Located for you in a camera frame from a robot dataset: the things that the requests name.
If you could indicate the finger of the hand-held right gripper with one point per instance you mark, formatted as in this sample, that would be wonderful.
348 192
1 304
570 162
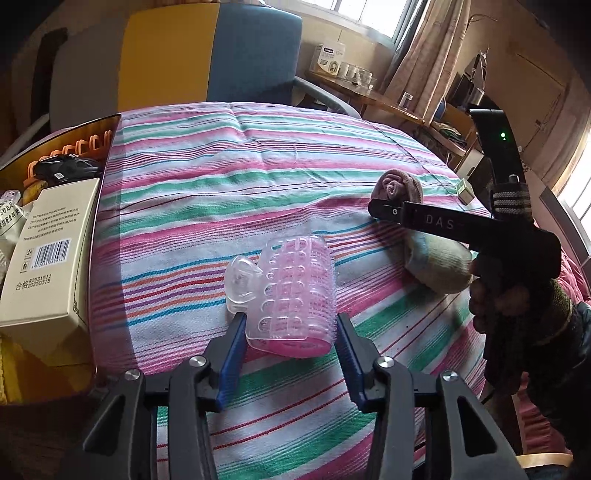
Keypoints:
388 210

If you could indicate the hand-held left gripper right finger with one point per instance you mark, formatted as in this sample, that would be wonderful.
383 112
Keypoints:
351 360

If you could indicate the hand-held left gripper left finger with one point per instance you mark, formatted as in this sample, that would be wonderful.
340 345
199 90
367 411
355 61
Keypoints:
233 350

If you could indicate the pink sock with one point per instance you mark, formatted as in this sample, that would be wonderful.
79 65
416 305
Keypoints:
401 182

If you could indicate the cream sock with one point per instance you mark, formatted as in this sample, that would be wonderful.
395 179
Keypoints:
438 267

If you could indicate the pink hair roller clear clip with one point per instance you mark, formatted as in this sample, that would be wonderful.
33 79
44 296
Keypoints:
295 295

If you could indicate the long white barcode box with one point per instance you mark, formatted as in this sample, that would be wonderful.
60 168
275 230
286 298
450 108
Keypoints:
51 277

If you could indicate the yellow sponge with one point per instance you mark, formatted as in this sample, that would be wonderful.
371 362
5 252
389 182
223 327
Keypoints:
32 191

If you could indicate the white printed packet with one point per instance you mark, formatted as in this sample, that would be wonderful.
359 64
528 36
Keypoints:
10 221

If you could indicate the maroon box with gold lining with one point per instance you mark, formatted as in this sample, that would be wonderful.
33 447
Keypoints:
92 129

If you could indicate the person's right forearm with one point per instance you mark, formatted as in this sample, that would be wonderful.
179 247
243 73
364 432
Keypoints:
568 369

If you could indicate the person's right hand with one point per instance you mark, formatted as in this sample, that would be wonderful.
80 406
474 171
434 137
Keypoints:
531 314

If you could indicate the pink bed cover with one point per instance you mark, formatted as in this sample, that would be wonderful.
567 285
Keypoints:
579 277

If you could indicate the small green box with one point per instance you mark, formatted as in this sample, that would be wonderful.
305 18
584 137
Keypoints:
465 191

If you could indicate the bright side window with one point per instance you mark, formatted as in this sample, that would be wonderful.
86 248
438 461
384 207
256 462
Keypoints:
577 194

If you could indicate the wooden chair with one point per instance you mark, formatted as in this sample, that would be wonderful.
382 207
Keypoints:
457 134

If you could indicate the dark label jar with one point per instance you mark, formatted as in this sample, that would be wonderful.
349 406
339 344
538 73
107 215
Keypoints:
406 100

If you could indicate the blue chair back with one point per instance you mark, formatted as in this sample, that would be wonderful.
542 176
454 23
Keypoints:
440 110

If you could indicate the wooden desk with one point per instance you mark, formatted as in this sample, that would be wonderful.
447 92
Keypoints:
369 94

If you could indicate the black appliance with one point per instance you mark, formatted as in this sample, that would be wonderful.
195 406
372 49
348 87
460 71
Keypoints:
475 94

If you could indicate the striped tablecloth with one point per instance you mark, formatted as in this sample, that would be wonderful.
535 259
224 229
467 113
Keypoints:
231 184

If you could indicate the pink curtain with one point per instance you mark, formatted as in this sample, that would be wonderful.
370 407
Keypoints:
429 55

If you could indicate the white box with portrait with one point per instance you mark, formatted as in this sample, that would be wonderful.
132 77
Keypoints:
330 59

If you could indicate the blue yellow grey armchair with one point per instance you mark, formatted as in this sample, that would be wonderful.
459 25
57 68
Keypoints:
249 55

